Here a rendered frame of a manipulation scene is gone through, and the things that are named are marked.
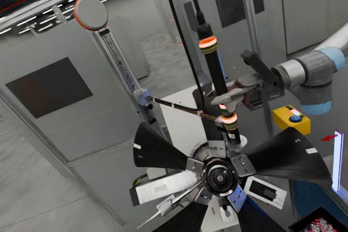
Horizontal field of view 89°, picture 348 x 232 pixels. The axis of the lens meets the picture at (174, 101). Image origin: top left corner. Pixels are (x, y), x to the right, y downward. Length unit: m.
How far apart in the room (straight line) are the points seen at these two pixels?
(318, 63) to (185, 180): 0.64
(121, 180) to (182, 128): 1.04
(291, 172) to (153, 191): 0.55
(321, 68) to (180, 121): 0.63
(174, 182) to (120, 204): 1.32
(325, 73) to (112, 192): 1.83
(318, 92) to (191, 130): 0.56
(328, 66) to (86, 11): 0.99
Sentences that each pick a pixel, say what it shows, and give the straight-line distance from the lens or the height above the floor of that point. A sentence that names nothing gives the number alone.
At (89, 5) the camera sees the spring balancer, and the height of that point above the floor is 1.91.
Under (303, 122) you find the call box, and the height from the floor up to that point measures 1.07.
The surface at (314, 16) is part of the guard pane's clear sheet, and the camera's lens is 1.53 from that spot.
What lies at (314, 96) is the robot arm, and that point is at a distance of 0.65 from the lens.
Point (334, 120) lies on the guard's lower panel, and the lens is 2.03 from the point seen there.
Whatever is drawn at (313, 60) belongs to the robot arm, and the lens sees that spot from 0.61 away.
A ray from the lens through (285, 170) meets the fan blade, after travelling 0.74.
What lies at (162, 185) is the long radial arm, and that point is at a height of 1.12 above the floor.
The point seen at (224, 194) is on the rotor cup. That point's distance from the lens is 0.69.
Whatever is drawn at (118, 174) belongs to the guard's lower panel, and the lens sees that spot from 1.79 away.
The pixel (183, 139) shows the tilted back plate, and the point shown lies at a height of 1.17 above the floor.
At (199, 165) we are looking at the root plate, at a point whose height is 1.23.
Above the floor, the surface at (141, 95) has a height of 1.42.
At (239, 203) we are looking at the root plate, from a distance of 0.76.
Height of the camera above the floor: 1.76
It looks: 26 degrees down
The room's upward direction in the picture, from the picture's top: 24 degrees counter-clockwise
